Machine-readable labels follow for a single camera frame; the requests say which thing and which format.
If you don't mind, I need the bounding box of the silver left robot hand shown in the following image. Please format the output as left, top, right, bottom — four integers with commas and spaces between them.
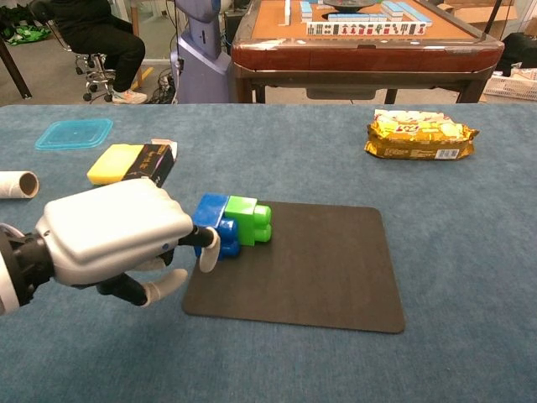
35, 178, 222, 307

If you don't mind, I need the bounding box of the blue toy block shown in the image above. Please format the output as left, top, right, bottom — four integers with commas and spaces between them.
191, 192, 242, 260

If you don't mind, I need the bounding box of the green toy block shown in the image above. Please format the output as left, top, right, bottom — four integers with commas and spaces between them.
224, 195, 273, 247

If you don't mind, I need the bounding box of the black rectangular mat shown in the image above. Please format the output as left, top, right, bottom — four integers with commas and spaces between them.
182, 200, 407, 335

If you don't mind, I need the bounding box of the yellow sponge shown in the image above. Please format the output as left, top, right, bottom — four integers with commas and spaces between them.
86, 144, 143, 186

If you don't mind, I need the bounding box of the black carton with gold print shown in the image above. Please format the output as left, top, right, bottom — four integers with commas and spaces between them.
121, 144, 177, 189

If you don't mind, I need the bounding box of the teal transparent plastic lid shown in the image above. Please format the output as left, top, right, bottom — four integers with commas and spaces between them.
34, 118, 114, 151

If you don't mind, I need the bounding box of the white paper roll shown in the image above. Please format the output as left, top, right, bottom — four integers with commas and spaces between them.
0, 170, 40, 200

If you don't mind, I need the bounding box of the white sneaker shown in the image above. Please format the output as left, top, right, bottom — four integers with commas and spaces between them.
111, 89, 149, 105

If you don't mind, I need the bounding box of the chrome swivel stool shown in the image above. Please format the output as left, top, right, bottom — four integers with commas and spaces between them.
62, 52, 117, 103

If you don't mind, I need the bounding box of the teal fabric table cover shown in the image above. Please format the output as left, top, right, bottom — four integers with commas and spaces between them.
0, 103, 537, 403

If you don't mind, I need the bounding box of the brown mahjong table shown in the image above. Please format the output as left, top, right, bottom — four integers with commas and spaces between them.
230, 0, 506, 105

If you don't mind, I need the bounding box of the gold snack packet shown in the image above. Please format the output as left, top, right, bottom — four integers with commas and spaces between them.
363, 118, 480, 161

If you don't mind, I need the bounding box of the face-up mahjong tile row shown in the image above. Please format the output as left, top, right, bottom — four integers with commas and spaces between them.
305, 20, 428, 36

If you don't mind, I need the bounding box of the white plastic basket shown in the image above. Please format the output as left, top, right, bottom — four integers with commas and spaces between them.
484, 75, 537, 102

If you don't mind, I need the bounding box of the black bag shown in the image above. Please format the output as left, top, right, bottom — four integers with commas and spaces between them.
501, 32, 537, 79

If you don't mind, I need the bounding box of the black cable tangle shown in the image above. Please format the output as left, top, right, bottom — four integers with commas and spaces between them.
149, 71, 177, 105

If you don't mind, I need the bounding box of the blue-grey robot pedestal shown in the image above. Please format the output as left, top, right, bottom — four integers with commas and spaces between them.
169, 0, 232, 105

